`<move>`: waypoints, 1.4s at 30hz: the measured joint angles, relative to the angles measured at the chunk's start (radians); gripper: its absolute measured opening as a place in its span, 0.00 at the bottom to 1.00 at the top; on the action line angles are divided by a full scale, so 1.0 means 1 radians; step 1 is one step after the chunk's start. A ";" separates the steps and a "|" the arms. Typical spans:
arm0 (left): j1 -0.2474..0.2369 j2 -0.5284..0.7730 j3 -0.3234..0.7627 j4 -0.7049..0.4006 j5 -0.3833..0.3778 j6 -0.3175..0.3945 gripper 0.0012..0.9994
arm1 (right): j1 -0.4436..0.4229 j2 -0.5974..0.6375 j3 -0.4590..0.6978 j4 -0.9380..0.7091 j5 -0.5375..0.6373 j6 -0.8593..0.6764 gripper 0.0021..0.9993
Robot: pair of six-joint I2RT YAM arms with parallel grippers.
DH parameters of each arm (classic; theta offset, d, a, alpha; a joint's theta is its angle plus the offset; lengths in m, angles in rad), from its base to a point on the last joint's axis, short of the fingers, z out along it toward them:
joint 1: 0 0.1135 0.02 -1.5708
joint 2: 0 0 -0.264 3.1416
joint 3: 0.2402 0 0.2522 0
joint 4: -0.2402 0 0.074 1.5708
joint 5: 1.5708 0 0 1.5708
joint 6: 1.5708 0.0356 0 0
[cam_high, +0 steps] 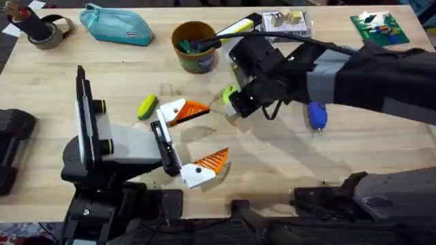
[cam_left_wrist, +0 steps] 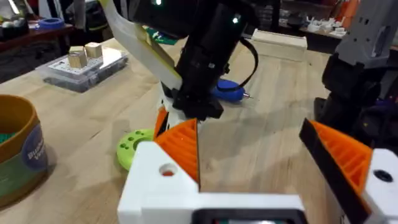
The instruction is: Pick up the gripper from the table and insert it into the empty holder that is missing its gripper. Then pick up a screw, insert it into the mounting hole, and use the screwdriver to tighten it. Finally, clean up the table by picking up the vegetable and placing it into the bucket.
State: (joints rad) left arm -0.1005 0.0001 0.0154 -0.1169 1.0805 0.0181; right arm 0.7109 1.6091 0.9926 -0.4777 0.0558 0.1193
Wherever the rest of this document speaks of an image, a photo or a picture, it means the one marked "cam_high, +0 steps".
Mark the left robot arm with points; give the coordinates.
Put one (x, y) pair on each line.
(102, 214)

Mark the green board with toy blocks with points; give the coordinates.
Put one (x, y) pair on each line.
(381, 32)

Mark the teal zip pouch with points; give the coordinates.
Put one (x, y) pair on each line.
(116, 29)

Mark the brown tub with toys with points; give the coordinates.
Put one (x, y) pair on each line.
(195, 61)

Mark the black tool with brown end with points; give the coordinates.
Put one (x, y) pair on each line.
(32, 25)

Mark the black box-shaped device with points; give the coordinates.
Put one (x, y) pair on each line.
(13, 136)

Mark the black rail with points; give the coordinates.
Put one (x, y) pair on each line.
(204, 234)

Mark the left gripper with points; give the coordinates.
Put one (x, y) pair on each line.
(133, 146)

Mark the left wrist black flat plate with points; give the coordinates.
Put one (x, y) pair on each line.
(86, 119)

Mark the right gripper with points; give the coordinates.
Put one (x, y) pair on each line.
(269, 88)

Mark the grey tape roll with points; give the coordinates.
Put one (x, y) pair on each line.
(51, 41)

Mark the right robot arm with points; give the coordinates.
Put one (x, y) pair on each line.
(374, 78)

